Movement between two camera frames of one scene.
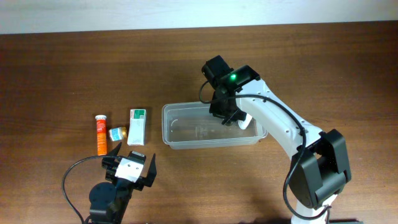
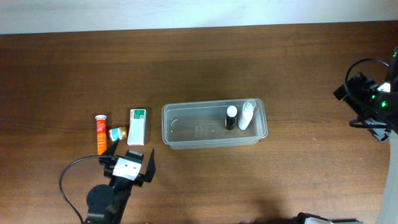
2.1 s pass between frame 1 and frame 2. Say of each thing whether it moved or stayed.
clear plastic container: stayed
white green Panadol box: stayed
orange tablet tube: stayed
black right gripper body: moved
